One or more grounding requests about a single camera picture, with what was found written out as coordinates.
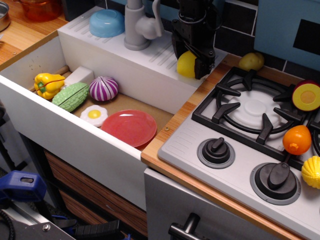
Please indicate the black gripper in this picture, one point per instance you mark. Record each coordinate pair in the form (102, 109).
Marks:
(197, 37)

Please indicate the yellow toy lemon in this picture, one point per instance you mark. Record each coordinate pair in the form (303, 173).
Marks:
(186, 65)

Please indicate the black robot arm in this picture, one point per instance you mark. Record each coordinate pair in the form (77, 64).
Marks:
(194, 10)

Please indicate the red plastic plate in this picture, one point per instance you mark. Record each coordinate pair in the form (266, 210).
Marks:
(134, 127)

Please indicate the black stove grate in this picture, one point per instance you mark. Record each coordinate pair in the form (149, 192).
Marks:
(213, 113)

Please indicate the grey toy faucet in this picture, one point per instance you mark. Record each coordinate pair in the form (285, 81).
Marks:
(140, 29)

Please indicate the yellow toy potato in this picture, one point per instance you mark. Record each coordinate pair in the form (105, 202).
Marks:
(252, 61)

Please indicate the white burner cap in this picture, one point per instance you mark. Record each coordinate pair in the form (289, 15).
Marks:
(253, 104)

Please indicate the blue plastic bowl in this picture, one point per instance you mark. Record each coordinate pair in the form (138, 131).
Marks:
(106, 23)

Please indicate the purple striped toy onion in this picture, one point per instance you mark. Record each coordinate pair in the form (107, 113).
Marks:
(103, 88)

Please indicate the left black stove knob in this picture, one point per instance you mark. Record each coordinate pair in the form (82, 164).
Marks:
(216, 153)

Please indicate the black stove knob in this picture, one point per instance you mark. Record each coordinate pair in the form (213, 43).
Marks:
(216, 153)
(275, 183)

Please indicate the white sponge block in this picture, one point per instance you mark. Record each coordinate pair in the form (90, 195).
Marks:
(81, 74)

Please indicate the toy fried egg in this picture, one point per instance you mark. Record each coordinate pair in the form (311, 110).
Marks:
(94, 115)

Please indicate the white toy sink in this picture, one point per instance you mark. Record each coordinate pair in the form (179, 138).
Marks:
(146, 78)

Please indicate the halved purple toy fruit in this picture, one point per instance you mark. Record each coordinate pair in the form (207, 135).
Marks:
(306, 95)

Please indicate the green toy bitter gourd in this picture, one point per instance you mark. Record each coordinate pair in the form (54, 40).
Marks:
(72, 96)

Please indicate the orange toy fruit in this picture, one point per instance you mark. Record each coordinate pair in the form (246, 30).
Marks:
(297, 140)

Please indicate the yellow toy bell pepper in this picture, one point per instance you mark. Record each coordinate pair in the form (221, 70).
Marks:
(48, 85)

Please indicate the grey toy stove top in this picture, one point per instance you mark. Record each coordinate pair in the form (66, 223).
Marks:
(302, 216)

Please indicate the right black stove knob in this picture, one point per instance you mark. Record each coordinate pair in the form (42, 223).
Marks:
(275, 183)

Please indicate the orange glass pot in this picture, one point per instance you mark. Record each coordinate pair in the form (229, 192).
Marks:
(41, 10)

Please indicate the yellow toy corn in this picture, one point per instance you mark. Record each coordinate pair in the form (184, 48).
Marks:
(311, 172)

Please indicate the metal pot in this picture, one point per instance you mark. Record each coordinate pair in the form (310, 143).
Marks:
(4, 16)

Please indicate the blue plastic clamp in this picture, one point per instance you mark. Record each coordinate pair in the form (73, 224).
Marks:
(22, 186)

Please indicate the metal oven door handle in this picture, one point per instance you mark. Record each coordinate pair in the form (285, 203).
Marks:
(186, 231)

